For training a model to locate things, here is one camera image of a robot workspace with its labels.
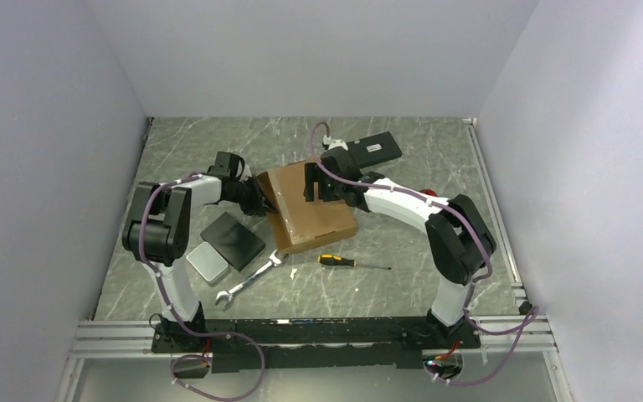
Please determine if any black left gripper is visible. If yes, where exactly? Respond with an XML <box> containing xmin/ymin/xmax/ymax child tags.
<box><xmin>227</xmin><ymin>174</ymin><xmax>277</xmax><ymax>216</ymax></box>

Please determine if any brown cardboard express box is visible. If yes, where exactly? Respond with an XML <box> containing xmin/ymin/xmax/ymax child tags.
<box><xmin>256</xmin><ymin>161</ymin><xmax>358</xmax><ymax>254</ymax></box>

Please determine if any red handled box cutter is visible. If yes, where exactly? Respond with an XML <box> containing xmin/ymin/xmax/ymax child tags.
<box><xmin>420</xmin><ymin>188</ymin><xmax>438</xmax><ymax>198</ymax></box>

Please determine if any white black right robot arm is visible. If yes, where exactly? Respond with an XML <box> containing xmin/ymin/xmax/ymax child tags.
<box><xmin>304</xmin><ymin>147</ymin><xmax>496</xmax><ymax>348</ymax></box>

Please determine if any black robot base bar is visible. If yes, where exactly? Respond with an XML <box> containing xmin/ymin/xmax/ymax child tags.
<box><xmin>151</xmin><ymin>316</ymin><xmax>481</xmax><ymax>374</ymax></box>

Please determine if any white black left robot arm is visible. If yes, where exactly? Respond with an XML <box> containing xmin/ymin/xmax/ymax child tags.
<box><xmin>121</xmin><ymin>152</ymin><xmax>275</xmax><ymax>352</ymax></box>

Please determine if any black flat box with label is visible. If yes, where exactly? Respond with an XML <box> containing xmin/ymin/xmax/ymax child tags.
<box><xmin>347</xmin><ymin>131</ymin><xmax>403</xmax><ymax>168</ymax></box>

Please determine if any dark grey flat slab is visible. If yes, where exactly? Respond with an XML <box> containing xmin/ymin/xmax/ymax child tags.
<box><xmin>199</xmin><ymin>212</ymin><xmax>265</xmax><ymax>271</ymax></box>

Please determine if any silver open-end wrench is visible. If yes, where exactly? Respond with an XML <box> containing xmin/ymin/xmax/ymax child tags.
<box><xmin>215</xmin><ymin>250</ymin><xmax>289</xmax><ymax>311</ymax></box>

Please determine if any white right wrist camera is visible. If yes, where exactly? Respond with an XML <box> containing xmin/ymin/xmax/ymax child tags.
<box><xmin>321</xmin><ymin>137</ymin><xmax>348</xmax><ymax>152</ymax></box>

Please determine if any yellow black handled screwdriver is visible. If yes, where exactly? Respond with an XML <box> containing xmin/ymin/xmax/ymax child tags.
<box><xmin>317</xmin><ymin>254</ymin><xmax>392</xmax><ymax>271</ymax></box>

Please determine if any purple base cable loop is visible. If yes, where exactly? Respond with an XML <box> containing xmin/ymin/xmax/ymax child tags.
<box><xmin>169</xmin><ymin>332</ymin><xmax>268</xmax><ymax>402</ymax></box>

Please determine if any aluminium table edge rail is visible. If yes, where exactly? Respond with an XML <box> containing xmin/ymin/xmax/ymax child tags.
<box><xmin>462</xmin><ymin>118</ymin><xmax>528</xmax><ymax>307</ymax></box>

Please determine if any front aluminium frame rail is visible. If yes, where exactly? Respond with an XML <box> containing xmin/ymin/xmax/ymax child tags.
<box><xmin>54</xmin><ymin>321</ymin><xmax>154</xmax><ymax>401</ymax></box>

